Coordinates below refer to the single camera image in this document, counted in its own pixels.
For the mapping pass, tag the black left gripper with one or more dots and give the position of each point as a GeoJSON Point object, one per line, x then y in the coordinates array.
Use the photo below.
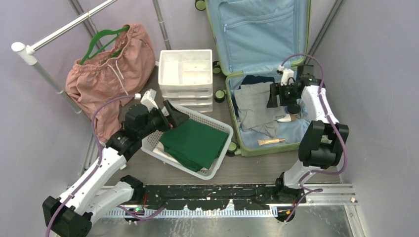
{"type": "Point", "coordinates": [176, 117]}

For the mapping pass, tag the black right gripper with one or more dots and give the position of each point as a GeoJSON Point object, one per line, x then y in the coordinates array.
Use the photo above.
{"type": "Point", "coordinates": [275, 89]}

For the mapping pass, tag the grey garment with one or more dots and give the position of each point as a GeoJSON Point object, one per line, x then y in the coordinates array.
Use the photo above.
{"type": "Point", "coordinates": [253, 113]}

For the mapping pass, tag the navy blue garment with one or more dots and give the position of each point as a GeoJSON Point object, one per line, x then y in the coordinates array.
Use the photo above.
{"type": "Point", "coordinates": [250, 79]}

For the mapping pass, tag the dark green garment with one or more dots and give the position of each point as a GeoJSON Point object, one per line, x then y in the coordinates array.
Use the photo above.
{"type": "Point", "coordinates": [194, 145]}

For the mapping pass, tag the green hard-shell suitcase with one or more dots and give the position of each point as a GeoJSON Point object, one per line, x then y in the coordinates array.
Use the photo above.
{"type": "Point", "coordinates": [253, 37]}

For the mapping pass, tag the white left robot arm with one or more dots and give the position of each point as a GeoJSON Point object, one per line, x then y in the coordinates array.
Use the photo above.
{"type": "Point", "coordinates": [76, 210]}

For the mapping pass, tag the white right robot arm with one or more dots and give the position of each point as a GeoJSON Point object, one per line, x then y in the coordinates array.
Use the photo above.
{"type": "Point", "coordinates": [322, 144]}

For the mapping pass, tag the white computer mouse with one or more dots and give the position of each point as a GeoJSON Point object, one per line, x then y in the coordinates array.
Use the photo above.
{"type": "Point", "coordinates": [287, 118]}

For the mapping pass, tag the white perforated plastic basket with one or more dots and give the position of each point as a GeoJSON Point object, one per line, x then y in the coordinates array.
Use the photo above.
{"type": "Point", "coordinates": [151, 142]}

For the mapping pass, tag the white plastic drawer organizer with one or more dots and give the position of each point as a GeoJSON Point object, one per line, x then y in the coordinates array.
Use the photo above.
{"type": "Point", "coordinates": [185, 78]}

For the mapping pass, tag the beige cosmetic tube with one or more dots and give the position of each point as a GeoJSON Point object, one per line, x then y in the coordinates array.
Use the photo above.
{"type": "Point", "coordinates": [269, 142]}

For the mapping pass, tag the pink cloth garment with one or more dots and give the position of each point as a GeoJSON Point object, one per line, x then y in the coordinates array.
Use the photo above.
{"type": "Point", "coordinates": [101, 85]}

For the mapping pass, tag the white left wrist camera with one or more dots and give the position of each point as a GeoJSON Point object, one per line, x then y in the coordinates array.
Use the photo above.
{"type": "Point", "coordinates": [147, 99]}

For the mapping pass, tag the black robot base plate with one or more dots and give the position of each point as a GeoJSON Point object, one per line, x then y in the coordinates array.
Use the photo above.
{"type": "Point", "coordinates": [215, 197]}

